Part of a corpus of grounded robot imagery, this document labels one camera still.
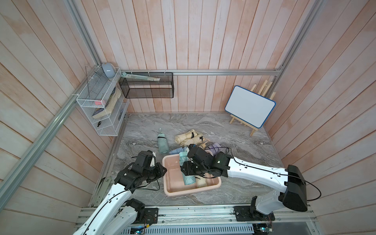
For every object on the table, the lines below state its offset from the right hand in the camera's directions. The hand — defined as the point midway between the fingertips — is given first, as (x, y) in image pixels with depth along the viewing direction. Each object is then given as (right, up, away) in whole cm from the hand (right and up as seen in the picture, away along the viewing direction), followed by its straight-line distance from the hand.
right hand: (183, 169), depth 74 cm
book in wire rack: (-47, +30, +5) cm, 56 cm away
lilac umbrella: (+21, +8, +21) cm, 31 cm away
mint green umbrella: (-14, +9, +23) cm, 29 cm away
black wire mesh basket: (-37, +50, +29) cm, 69 cm away
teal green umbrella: (+2, -3, -6) cm, 7 cm away
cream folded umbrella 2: (+10, +13, +24) cm, 29 cm away
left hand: (-9, -2, +1) cm, 10 cm away
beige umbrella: (+10, -10, +7) cm, 16 cm away
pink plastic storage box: (-6, -9, +12) cm, 16 cm away
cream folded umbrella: (+5, +17, +26) cm, 32 cm away
